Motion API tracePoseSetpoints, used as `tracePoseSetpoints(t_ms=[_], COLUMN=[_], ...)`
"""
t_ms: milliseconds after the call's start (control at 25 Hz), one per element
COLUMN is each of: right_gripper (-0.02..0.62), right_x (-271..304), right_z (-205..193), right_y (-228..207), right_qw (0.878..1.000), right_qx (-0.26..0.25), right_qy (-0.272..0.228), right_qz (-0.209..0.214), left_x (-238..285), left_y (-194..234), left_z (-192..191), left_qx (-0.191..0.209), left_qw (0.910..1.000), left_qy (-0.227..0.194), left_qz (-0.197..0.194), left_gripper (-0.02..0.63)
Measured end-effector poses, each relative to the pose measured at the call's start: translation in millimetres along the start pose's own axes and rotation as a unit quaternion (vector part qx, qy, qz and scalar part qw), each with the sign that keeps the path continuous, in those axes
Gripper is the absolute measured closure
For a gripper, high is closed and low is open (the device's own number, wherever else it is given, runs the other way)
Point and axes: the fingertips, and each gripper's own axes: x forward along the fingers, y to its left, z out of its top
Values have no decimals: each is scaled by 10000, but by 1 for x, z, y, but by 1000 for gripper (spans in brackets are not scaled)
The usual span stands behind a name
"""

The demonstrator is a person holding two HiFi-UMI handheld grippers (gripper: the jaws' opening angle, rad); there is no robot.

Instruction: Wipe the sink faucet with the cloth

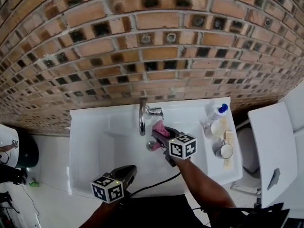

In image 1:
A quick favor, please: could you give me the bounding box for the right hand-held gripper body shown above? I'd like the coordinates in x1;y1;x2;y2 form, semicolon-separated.
162;133;198;168

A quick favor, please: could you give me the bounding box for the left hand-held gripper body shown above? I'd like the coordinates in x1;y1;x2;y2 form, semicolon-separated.
90;171;131;204

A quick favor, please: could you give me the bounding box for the pink cloth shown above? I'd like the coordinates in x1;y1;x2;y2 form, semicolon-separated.
152;119;171;138

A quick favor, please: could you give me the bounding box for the chrome sink faucet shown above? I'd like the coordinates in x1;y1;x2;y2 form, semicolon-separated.
139;98;165;137

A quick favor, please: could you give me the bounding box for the person's right forearm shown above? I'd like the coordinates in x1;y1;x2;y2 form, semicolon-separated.
170;156;238;215

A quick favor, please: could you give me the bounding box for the person's left forearm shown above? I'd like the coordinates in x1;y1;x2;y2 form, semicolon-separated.
78;198;125;228

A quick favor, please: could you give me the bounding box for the white sink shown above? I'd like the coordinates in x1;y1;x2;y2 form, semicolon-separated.
68;96;244;199

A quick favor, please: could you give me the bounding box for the white round container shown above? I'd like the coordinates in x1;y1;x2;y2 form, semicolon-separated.
210;121;227;138

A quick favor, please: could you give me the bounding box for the person's black clothing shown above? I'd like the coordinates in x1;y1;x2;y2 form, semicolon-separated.
122;194;211;228

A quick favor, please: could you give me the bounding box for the white bottle with blue cap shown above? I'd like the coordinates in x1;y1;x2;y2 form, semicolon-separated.
206;103;229;126

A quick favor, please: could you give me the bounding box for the pale soap bar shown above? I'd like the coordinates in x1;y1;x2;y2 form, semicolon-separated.
224;130;235;145

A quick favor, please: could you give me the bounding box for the dark green bucket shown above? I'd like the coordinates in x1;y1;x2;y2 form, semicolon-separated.
14;129;39;169

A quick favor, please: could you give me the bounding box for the white rounded tank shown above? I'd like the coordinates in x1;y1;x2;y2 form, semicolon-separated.
0;124;19;168

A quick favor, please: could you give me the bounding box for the black cable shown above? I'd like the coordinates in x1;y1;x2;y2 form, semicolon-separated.
128;171;181;197

